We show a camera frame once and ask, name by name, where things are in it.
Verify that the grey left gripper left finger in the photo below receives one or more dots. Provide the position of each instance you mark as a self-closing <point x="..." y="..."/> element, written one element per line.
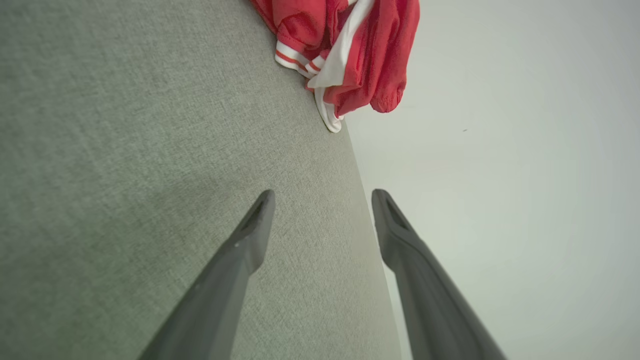
<point x="215" y="300"/>

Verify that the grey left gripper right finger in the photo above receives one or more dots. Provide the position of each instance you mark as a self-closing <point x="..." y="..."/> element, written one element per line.
<point x="430" y="300"/>

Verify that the red shorts with white band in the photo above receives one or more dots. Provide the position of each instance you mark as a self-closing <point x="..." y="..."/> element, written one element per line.
<point x="382" y="50"/>

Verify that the red shirt with white sleeves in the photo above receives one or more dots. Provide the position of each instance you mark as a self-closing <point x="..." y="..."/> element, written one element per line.
<point x="300" y="25"/>

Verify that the grey fabric sofa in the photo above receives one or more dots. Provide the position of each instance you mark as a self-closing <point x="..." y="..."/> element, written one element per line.
<point x="125" y="150"/>

